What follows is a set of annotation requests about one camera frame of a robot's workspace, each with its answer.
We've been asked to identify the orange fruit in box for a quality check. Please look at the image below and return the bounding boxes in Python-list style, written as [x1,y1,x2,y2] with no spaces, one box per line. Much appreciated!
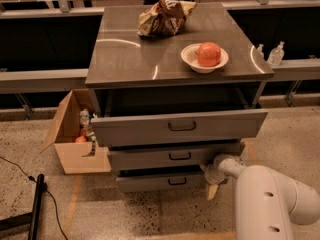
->
[75,136,87,143]

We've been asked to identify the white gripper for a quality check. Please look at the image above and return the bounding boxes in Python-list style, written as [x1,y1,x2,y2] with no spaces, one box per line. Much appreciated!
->
[199,163,227,201]

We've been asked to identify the grey drawer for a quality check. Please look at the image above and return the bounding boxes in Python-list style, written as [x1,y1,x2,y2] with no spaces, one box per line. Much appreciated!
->
[108,141,244,171]
[116,169,207,193]
[92,109,268,147]

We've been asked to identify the grey middle drawer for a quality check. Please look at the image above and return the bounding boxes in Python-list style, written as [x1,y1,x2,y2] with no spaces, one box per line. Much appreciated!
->
[108,141,244,171]

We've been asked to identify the white bowl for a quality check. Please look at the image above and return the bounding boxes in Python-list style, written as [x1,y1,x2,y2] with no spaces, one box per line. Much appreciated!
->
[181,43,229,74]

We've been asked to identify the brown chip bag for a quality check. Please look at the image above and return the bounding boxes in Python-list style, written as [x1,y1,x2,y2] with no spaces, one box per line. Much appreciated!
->
[138,0,197,36]

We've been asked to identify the grey drawer cabinet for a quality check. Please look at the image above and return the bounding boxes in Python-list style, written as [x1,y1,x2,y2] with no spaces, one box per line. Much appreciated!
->
[84,2,275,118]

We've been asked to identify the grey bottom drawer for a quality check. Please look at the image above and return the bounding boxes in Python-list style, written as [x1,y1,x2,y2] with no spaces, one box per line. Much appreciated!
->
[116,169,207,193]

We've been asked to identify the cardboard box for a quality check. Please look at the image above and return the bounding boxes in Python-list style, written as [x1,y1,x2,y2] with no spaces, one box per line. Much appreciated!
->
[41,89,111,174]

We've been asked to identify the black stand leg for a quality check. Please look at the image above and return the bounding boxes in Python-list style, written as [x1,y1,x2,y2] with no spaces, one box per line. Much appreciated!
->
[0,174,46,240]

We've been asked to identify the clear sanitizer bottle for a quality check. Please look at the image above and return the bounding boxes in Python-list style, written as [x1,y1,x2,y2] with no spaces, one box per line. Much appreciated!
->
[267,41,285,66]

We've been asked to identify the grey top drawer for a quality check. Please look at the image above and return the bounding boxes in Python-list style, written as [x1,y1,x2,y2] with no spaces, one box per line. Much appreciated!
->
[92,109,268,147]

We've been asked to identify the black cable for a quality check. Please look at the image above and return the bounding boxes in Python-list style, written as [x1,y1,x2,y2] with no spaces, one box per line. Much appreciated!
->
[0,155,69,240]

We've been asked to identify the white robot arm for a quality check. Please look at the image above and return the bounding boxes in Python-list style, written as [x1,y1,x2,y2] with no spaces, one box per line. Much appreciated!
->
[202,154,320,240]

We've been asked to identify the red apple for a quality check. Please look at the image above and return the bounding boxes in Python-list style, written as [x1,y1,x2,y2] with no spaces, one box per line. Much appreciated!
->
[197,42,221,67]

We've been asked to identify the small bottle in box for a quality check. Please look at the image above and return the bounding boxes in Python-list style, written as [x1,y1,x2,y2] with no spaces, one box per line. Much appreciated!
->
[79,109,90,127]

